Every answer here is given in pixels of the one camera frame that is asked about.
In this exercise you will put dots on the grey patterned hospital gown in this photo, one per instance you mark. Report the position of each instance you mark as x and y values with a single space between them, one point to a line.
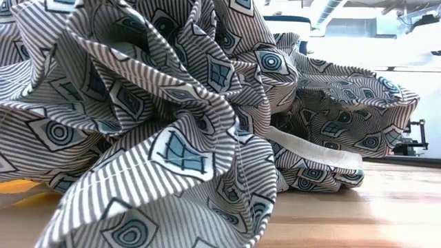
138 103

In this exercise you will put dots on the navy fabric storage bin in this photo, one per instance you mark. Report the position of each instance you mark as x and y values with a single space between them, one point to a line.
286 18

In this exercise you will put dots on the silver ceiling duct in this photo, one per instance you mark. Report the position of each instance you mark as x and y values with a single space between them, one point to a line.
329 12

